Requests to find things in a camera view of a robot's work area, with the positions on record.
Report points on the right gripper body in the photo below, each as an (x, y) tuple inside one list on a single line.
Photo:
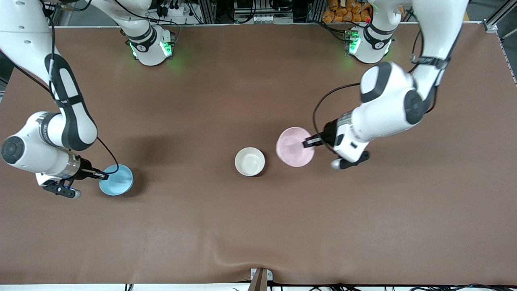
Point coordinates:
[(85, 167)]

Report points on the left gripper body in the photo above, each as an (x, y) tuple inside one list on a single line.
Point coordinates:
[(329, 131)]

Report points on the blue bowl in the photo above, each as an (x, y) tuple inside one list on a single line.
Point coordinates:
[(119, 184)]

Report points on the pink bowl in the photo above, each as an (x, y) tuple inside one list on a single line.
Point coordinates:
[(293, 151)]

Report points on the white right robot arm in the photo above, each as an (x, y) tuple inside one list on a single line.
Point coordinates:
[(24, 36)]

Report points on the white bowl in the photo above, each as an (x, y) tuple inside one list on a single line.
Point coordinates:
[(249, 161)]

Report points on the brown table mat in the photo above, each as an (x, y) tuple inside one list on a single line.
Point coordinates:
[(258, 226)]

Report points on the orange snack packets pile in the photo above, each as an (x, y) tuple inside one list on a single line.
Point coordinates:
[(335, 16)]

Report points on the white electronics box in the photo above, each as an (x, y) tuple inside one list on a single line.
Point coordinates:
[(262, 18)]

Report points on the white power strip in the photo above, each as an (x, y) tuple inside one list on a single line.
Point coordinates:
[(177, 11)]

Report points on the grey metal camera mount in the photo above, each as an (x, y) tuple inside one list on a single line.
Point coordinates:
[(260, 281)]

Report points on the aluminium frame profile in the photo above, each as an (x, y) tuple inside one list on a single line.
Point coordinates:
[(499, 14)]

